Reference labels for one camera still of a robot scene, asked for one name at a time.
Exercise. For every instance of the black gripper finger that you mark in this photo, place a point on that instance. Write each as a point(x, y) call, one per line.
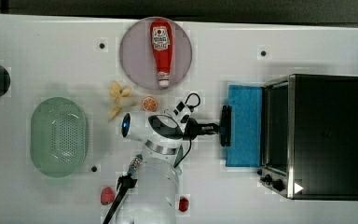
point(212, 133)
point(212, 126)

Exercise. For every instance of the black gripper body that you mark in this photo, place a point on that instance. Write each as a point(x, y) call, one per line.
point(193, 129)

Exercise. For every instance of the blue oven door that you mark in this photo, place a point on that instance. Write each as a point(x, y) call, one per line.
point(243, 109)

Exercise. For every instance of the black toaster oven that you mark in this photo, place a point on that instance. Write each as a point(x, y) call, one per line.
point(309, 137)

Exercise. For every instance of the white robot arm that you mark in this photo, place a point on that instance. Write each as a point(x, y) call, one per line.
point(147, 192)

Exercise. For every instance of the orange slice toy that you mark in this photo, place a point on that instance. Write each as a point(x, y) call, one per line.
point(149, 104)

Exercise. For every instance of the red strawberry toy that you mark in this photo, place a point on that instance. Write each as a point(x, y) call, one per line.
point(183, 204)

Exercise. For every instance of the peeled banana toy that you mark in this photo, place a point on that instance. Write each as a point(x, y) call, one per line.
point(121, 98)

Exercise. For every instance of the grey round plate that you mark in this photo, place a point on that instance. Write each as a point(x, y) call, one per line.
point(137, 60)

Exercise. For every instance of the red plush ketchup bottle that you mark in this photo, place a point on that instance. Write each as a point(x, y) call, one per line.
point(162, 44)

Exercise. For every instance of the pink strawberry toy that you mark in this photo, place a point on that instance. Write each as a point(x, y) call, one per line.
point(107, 196)

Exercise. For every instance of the green perforated basket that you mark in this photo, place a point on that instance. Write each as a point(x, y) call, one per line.
point(59, 137)

